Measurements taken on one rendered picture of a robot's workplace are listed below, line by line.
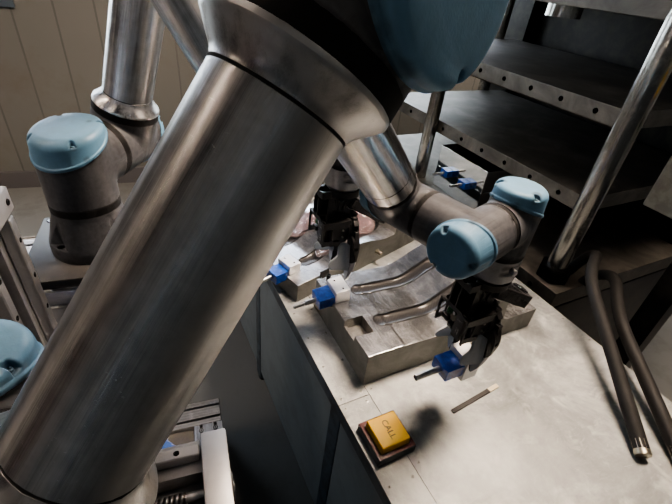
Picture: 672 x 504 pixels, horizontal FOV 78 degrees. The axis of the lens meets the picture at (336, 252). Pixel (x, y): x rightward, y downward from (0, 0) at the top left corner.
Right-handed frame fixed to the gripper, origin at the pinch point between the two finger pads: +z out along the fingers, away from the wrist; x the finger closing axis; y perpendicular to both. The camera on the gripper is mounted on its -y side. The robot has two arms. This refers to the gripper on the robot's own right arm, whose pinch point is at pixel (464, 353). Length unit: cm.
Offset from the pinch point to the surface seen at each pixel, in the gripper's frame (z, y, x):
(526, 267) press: 16, -58, -31
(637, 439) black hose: 12.0, -28.6, 22.9
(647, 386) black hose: 10.0, -41.1, 16.3
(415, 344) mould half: 7.0, 2.6, -10.0
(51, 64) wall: 13, 83, -293
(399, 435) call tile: 11.3, 15.1, 4.4
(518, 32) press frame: -38, -140, -138
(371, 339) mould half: 6.0, 11.5, -13.9
